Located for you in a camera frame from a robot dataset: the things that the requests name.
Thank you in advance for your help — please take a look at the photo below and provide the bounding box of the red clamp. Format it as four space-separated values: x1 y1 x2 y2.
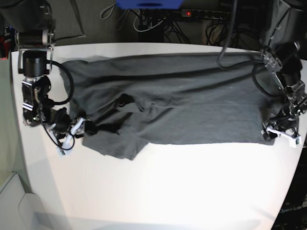
0 26 12 60

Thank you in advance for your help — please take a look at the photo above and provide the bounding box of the black power strip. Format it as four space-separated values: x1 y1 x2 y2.
170 9 231 20

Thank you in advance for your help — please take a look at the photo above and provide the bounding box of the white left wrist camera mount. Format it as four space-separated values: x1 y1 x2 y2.
261 126 302 148

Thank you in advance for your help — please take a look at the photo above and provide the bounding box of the blue box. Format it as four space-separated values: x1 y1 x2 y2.
116 0 183 9

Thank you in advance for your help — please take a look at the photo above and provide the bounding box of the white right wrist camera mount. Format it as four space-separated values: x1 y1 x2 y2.
57 117 85 156

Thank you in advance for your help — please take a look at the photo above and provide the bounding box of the dark grey t-shirt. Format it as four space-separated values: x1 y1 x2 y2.
63 54 281 160

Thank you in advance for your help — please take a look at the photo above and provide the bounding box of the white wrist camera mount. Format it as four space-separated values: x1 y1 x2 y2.
261 126 302 148
57 117 85 156

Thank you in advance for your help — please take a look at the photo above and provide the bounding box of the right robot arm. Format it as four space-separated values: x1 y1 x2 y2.
0 0 97 143

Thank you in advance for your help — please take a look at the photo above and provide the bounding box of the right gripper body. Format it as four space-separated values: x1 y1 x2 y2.
51 107 85 141

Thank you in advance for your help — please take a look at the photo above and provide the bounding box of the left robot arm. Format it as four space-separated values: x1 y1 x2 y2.
252 0 307 147

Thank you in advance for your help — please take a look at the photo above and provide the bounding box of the white cable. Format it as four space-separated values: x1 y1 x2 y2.
133 14 166 33

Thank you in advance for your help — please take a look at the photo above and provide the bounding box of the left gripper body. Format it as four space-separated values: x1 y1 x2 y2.
262 114 299 134

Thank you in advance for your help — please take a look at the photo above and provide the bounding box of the grey chair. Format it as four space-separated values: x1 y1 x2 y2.
0 173 45 230

